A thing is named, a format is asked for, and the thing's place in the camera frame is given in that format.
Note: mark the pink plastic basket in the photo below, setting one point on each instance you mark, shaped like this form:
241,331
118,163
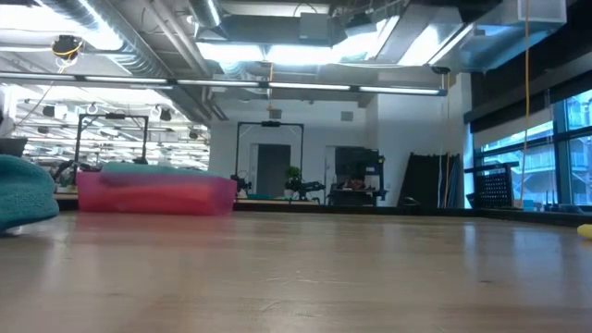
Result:
92,203

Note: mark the black mesh cart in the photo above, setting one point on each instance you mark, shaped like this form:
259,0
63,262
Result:
492,185

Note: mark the black hanging curtain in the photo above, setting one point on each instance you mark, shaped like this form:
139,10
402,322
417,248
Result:
425,176

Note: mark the small green background plant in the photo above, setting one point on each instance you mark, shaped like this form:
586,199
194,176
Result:
292,173

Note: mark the teal microfiber towel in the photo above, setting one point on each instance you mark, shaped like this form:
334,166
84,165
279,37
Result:
23,194
152,168

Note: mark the yellow microfiber towel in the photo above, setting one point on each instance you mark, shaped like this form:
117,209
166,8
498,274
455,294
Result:
586,231

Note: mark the black window frame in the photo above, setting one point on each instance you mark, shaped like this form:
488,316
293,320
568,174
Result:
559,139

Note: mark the black background workstation frame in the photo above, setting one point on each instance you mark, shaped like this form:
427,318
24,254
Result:
111,115
270,124

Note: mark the person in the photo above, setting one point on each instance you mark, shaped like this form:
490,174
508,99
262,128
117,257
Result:
357,183

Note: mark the dark background monitor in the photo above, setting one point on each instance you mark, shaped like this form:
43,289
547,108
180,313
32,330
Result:
11,145

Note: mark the silver ventilation duct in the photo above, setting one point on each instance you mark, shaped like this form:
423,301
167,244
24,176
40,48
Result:
439,37

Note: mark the long ceiling light fixture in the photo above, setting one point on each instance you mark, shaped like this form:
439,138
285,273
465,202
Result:
92,78
370,89

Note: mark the black background cabinet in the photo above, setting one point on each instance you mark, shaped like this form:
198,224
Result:
356,162

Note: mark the black background robot arm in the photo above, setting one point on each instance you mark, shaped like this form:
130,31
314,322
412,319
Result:
240,182
307,188

